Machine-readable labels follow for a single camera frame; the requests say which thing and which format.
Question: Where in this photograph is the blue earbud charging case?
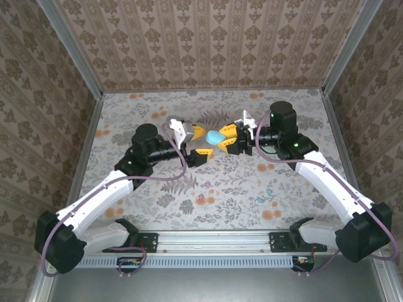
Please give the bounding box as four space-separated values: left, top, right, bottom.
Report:
205 129 225 145

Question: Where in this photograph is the grey metal panel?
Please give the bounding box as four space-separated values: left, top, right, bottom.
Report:
31 251 397 302

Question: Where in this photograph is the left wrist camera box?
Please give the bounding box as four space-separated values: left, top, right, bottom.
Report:
169 118 195 149

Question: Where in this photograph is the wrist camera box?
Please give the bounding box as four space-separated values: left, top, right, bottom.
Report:
239 109 258 130
169 118 195 149

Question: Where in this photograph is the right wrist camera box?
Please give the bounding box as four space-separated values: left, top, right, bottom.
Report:
239 109 258 130

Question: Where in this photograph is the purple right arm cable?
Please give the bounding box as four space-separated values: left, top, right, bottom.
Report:
255 109 398 277

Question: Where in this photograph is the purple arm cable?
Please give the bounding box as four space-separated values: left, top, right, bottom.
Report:
40 122 187 279
255 109 398 277

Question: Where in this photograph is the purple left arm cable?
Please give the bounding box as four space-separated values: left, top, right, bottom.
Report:
40 122 187 279

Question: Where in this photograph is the aluminium mounting rail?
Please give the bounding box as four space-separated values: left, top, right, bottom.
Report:
47 229 388 255

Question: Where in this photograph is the aluminium frame post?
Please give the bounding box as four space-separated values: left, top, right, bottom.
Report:
37 0 105 99
321 0 380 95

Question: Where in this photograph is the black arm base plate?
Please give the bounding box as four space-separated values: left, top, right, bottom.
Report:
102 232 158 254
270 232 327 253

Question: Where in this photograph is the grey slotted cable duct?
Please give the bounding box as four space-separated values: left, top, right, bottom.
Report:
75 255 292 270

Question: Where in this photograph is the black cable connector socket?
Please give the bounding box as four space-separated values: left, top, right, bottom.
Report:
116 256 143 274
291 255 315 273

